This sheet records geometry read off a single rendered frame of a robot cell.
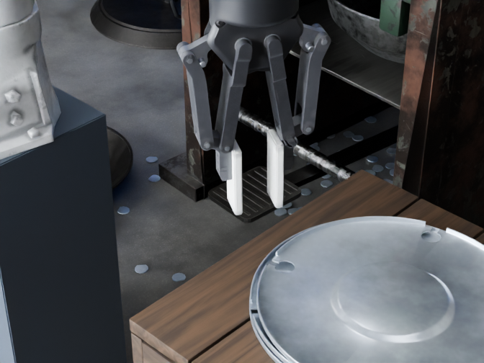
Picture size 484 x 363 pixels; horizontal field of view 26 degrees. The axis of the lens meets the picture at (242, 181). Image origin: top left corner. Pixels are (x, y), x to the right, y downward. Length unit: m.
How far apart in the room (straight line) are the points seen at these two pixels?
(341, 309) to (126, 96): 1.21
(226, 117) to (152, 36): 1.51
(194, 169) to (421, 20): 0.67
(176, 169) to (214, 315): 0.83
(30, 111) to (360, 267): 0.42
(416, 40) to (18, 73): 0.51
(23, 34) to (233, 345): 0.42
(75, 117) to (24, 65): 0.11
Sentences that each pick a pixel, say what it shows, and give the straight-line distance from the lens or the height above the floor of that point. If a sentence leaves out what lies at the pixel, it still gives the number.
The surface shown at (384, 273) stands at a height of 0.37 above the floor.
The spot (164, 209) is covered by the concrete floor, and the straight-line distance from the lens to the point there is 1.89.
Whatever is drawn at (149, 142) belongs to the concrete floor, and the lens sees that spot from 2.07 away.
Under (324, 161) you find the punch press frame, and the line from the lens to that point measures 1.69.
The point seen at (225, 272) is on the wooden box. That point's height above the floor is 0.35.
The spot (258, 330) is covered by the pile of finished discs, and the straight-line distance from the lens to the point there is 1.10.
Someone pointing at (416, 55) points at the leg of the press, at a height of 0.47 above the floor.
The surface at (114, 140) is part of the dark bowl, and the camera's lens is 1.98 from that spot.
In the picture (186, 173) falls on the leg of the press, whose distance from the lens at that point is 1.92.
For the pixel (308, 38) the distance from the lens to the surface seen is 0.91.
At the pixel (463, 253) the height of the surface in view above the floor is 0.37.
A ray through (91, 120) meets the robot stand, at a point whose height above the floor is 0.45.
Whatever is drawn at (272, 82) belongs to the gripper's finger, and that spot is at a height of 0.66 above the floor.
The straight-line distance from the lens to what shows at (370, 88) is 1.63.
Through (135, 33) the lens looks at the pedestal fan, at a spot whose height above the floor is 0.03.
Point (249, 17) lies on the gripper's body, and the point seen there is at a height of 0.74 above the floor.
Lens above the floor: 1.11
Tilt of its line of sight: 34 degrees down
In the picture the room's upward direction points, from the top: straight up
